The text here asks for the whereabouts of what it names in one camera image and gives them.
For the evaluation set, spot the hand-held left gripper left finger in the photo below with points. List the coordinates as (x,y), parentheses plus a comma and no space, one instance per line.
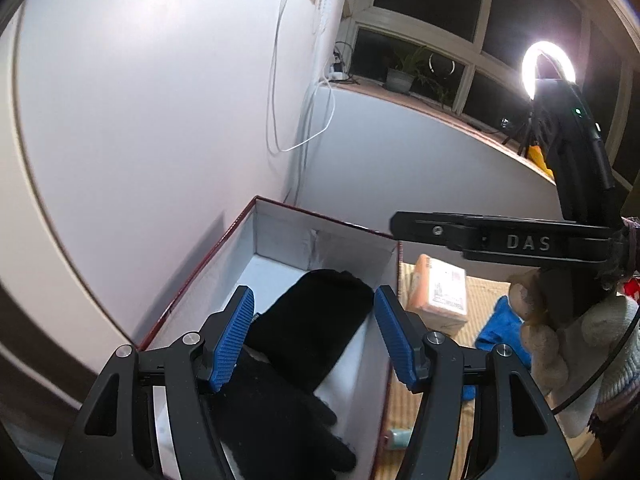
(232,340)

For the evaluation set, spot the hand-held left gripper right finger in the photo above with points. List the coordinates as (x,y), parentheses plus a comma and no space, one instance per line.
(395,345)

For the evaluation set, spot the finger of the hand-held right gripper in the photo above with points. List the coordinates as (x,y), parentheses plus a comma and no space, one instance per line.
(425,227)

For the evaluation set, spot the orange tissue pack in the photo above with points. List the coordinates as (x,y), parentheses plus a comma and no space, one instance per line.
(440,295)

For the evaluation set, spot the black knit sock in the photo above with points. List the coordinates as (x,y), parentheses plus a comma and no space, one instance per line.
(315,320)

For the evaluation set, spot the small pale bottle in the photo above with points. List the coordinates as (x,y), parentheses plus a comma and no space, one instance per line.
(400,439)

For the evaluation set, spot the black knit glove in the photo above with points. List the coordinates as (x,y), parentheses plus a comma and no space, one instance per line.
(280,430)

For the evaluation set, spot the blue cloth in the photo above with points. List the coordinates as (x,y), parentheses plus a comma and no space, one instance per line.
(500,332)

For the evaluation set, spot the red cardboard box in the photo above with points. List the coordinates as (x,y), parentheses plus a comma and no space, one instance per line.
(280,240)

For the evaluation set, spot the person's right forearm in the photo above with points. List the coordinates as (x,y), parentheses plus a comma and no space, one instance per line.
(622,400)

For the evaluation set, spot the person's right hand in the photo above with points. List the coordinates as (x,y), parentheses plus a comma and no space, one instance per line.
(580,355)

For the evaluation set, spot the yellow object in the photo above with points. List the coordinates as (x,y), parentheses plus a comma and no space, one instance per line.
(540,160)

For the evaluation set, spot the black tripod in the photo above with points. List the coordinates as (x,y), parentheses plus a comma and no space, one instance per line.
(522,135)

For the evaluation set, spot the yellow striped bed sheet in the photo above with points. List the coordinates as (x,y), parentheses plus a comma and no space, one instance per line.
(440,440)

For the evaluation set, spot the potted plant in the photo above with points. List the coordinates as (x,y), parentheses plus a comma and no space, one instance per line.
(400,80)

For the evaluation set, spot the white power strip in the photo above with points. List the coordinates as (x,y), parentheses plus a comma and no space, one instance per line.
(339,74)

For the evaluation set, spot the white window frame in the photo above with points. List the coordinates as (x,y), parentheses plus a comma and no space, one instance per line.
(480,45)

